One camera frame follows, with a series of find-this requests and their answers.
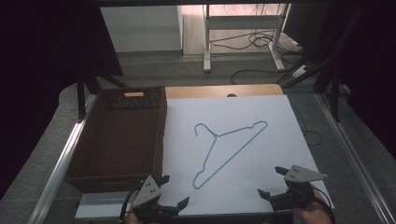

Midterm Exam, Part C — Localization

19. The aluminium rail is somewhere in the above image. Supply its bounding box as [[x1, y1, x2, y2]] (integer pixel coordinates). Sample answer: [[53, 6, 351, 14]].
[[315, 92, 396, 224], [27, 92, 98, 224]]

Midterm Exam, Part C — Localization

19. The white power strip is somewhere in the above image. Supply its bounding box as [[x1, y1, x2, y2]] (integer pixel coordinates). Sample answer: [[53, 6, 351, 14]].
[[291, 64, 309, 79]]

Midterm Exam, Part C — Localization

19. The thin black looped cable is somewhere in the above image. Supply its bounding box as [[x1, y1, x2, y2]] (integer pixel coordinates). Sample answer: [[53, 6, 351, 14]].
[[290, 104, 324, 147]]

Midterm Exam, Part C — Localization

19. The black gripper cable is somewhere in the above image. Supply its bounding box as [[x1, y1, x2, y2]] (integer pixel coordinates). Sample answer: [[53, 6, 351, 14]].
[[310, 185, 336, 224], [119, 186, 142, 224]]

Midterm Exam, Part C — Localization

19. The person's right hand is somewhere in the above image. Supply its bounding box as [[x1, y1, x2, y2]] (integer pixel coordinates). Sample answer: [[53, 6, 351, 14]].
[[291, 189, 333, 224]]

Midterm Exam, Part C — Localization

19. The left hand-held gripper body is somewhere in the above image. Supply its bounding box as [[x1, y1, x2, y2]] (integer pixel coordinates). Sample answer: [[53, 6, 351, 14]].
[[132, 175, 180, 224]]

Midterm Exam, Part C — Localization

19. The blue wire clothes hanger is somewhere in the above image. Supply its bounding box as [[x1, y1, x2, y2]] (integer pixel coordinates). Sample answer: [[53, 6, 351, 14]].
[[191, 120, 269, 190]]

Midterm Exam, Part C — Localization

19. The person's left hand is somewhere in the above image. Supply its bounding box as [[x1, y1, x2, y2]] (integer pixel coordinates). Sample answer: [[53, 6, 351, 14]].
[[123, 212, 138, 224]]

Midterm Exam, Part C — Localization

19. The tangled black floor cable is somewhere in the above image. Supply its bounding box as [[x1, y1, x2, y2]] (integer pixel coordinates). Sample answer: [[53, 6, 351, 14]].
[[208, 29, 302, 52]]

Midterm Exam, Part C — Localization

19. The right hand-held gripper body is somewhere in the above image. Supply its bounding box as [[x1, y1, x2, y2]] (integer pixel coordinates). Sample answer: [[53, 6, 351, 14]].
[[269, 164, 329, 212]]

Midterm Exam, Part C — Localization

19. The white cabinet panel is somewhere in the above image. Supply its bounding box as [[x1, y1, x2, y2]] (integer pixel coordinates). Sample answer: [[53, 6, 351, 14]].
[[100, 5, 184, 54]]

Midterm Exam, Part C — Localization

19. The black metal stand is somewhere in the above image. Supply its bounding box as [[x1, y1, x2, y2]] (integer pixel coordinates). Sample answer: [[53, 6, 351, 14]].
[[75, 69, 129, 121], [279, 3, 370, 123]]

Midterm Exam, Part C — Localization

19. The white desk frame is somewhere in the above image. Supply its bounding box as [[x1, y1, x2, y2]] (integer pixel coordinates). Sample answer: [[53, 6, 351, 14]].
[[203, 3, 292, 74]]

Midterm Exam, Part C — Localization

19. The brown wicker basket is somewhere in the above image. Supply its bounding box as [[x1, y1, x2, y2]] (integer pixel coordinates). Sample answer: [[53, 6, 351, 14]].
[[64, 86, 168, 194]]

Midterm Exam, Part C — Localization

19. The dark curtain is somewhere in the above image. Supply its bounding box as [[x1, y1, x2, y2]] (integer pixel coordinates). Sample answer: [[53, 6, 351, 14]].
[[0, 0, 124, 200], [339, 0, 396, 160]]

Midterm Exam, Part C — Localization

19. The white paper sheet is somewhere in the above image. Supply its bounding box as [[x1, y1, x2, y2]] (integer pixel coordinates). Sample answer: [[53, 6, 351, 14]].
[[75, 94, 336, 219]]

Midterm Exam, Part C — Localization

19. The long black floor cable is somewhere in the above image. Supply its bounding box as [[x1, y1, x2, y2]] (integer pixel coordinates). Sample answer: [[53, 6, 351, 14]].
[[230, 63, 302, 86]]

